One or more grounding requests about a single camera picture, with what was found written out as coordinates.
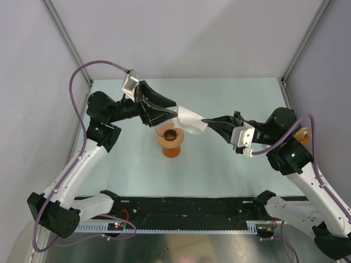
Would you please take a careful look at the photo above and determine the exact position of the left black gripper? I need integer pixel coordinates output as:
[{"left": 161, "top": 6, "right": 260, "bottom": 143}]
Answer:
[{"left": 107, "top": 81, "right": 177, "bottom": 127}]

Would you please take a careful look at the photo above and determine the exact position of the clear glass dripper cone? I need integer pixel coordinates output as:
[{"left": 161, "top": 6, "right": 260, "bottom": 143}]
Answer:
[{"left": 155, "top": 120, "right": 184, "bottom": 142}]

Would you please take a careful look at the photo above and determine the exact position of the white paper coffee filter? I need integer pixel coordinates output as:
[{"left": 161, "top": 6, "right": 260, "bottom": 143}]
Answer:
[{"left": 172, "top": 106, "right": 208, "bottom": 135}]

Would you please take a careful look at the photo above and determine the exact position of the wooden dripper ring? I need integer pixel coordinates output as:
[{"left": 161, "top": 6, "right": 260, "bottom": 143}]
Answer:
[{"left": 155, "top": 123, "right": 185, "bottom": 150}]

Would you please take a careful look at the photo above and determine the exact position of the orange glass carafe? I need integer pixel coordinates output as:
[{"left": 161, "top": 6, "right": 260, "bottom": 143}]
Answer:
[{"left": 162, "top": 146, "right": 181, "bottom": 158}]

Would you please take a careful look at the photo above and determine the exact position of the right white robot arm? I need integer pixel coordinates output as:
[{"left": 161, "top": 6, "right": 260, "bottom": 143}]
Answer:
[{"left": 202, "top": 107, "right": 350, "bottom": 260}]

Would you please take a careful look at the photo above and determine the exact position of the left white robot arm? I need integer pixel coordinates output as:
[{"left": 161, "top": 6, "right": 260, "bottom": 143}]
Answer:
[{"left": 27, "top": 81, "right": 177, "bottom": 238}]

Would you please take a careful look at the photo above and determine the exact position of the orange filter holder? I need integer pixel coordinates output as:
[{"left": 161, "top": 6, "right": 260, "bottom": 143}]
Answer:
[{"left": 301, "top": 127, "right": 312, "bottom": 146}]

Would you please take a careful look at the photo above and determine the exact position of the stack of paper filters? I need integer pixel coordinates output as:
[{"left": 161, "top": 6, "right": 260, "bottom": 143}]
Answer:
[{"left": 294, "top": 128, "right": 304, "bottom": 143}]

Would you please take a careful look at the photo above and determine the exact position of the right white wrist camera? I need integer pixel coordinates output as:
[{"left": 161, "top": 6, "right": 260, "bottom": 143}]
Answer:
[{"left": 230, "top": 123, "right": 255, "bottom": 158}]

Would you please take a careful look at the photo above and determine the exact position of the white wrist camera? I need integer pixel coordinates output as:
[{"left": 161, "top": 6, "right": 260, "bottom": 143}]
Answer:
[
  {"left": 122, "top": 69, "right": 139, "bottom": 102},
  {"left": 230, "top": 123, "right": 255, "bottom": 158}
]

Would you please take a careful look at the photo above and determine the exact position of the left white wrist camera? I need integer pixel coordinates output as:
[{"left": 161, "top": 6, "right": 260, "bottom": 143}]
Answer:
[{"left": 122, "top": 69, "right": 139, "bottom": 102}]

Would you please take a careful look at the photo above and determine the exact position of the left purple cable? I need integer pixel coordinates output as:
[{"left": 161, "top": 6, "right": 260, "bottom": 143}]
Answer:
[{"left": 32, "top": 60, "right": 138, "bottom": 252}]

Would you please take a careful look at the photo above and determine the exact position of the purple cable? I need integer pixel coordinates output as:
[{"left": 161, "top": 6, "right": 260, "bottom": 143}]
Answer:
[
  {"left": 32, "top": 60, "right": 138, "bottom": 252},
  {"left": 251, "top": 113, "right": 351, "bottom": 263}
]

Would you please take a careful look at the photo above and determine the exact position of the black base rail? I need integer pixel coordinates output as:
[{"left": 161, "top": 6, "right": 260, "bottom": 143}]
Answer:
[{"left": 90, "top": 191, "right": 287, "bottom": 232}]

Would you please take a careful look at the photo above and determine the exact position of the white slotted cable duct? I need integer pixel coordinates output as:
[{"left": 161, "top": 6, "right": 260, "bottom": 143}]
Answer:
[{"left": 74, "top": 221, "right": 274, "bottom": 235}]

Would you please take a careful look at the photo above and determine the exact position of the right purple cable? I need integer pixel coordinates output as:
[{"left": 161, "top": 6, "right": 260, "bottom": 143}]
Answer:
[{"left": 251, "top": 113, "right": 351, "bottom": 263}]

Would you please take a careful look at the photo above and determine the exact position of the left aluminium frame post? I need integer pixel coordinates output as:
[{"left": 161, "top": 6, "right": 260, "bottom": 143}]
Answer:
[{"left": 41, "top": 0, "right": 94, "bottom": 85}]

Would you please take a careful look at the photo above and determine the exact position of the aluminium frame post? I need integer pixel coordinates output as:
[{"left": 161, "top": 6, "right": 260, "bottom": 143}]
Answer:
[
  {"left": 41, "top": 0, "right": 94, "bottom": 85},
  {"left": 280, "top": 0, "right": 336, "bottom": 85}
]

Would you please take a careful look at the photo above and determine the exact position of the right aluminium frame post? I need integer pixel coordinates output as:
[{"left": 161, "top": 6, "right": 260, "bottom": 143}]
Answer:
[{"left": 280, "top": 0, "right": 336, "bottom": 85}]

